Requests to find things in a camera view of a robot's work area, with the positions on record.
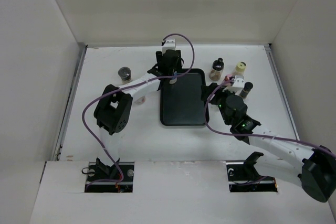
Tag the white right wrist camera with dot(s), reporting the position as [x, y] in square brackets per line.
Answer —
[238, 82]

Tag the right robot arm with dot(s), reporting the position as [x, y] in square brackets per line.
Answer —
[306, 165]

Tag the yellow lid bottle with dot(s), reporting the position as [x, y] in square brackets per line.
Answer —
[239, 70]

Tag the tall jar white beads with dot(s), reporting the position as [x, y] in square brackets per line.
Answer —
[173, 80]

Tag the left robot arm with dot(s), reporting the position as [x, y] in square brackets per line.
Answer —
[113, 109]

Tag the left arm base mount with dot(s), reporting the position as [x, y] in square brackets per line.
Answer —
[101, 178]

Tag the dark brown spice bottle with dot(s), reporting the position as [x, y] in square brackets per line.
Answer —
[246, 90]

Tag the black knob lid spice jar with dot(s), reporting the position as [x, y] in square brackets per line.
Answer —
[217, 69]

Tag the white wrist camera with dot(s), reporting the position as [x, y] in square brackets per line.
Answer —
[238, 82]
[168, 44]

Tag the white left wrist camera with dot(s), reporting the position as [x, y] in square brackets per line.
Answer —
[168, 44]

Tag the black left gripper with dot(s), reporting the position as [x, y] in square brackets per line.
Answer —
[178, 66]

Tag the black rectangular tray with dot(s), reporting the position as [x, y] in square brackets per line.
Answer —
[181, 104]

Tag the pink lid glass jar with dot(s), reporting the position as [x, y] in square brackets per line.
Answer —
[227, 79]

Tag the black top grinder bottle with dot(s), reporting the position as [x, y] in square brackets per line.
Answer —
[125, 74]

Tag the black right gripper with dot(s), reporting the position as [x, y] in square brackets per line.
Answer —
[206, 90]

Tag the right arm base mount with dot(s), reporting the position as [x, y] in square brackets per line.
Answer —
[243, 177]

